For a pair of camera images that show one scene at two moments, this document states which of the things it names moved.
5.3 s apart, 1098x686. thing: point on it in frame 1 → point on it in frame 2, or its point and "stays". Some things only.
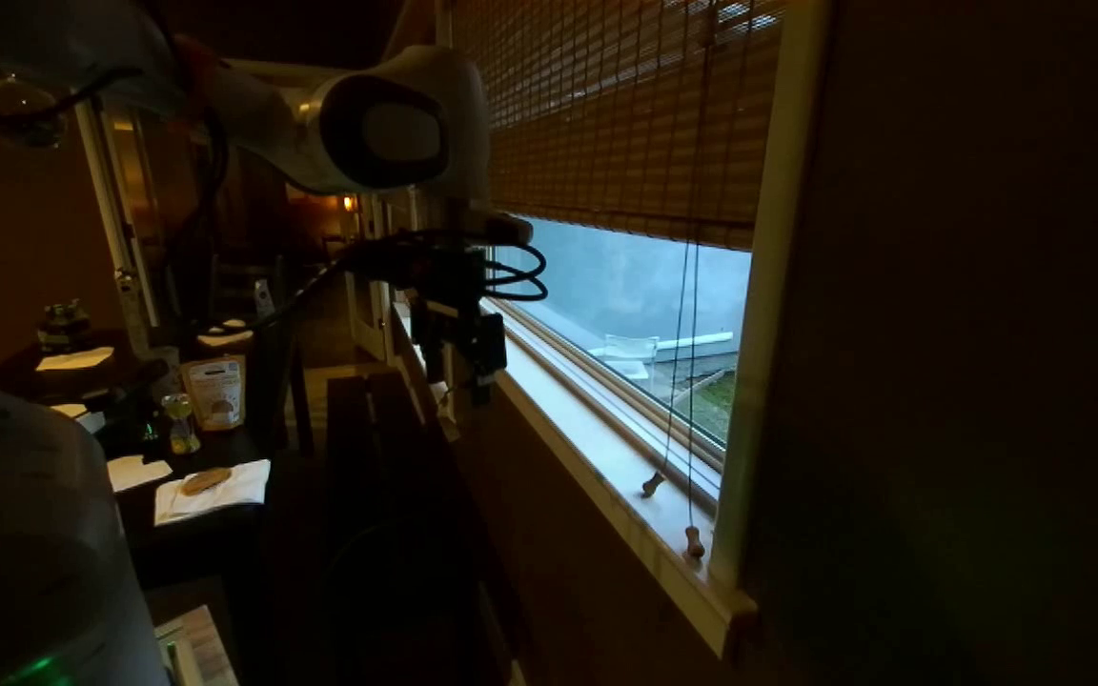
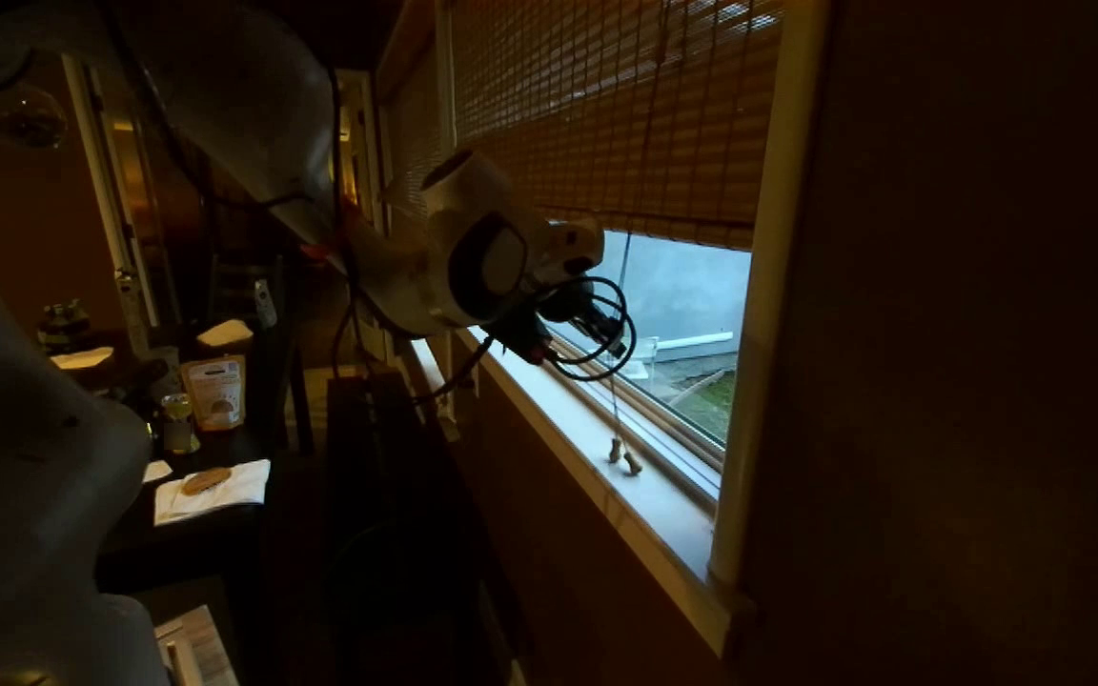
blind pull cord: x=689 y=325 → x=616 y=460
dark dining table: x=182 y=419 stays
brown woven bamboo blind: x=632 y=115 stays
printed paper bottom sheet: x=196 y=649 stays
